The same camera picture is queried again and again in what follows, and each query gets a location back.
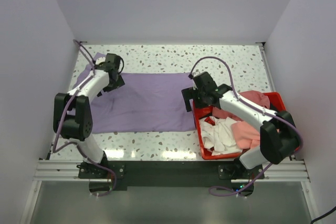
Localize purple t shirt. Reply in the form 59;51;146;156
67;52;197;134

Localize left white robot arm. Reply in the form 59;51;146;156
52;54;124;178

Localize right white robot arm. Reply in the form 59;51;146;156
182;72;301;178

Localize white red t shirt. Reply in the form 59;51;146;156
198;116;243;156

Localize dark pink t shirt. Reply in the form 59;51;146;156
212;90;270;121

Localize light salmon t shirt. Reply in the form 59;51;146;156
231;115;260;150

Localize black t shirt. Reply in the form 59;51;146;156
269;103;281;112

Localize red plastic bin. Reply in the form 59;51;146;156
192;92;287;161

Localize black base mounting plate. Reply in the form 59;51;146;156
77;161;263;192

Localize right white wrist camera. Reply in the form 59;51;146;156
192;79;198;90

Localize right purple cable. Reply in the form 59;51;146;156
188;56;304;197

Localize purple cable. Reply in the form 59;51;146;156
51;39;118;197
188;56;304;197

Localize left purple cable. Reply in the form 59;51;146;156
51;39;118;197

